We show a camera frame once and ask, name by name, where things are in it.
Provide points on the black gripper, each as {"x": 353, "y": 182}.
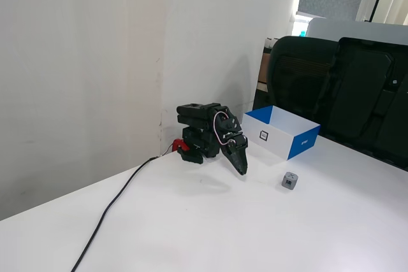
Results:
{"x": 237, "y": 152}

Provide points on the gray block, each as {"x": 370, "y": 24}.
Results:
{"x": 289, "y": 181}

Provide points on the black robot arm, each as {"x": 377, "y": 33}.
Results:
{"x": 194, "y": 119}

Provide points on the blue and white box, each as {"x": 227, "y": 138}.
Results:
{"x": 280, "y": 132}

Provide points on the brown cardboard box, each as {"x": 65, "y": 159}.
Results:
{"x": 264, "y": 68}

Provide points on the red table clamp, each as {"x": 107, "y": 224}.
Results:
{"x": 179, "y": 144}

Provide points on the black office chair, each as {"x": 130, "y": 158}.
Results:
{"x": 296, "y": 74}

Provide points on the small blue object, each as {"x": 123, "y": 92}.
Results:
{"x": 302, "y": 33}

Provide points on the white panel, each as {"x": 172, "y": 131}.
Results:
{"x": 350, "y": 30}

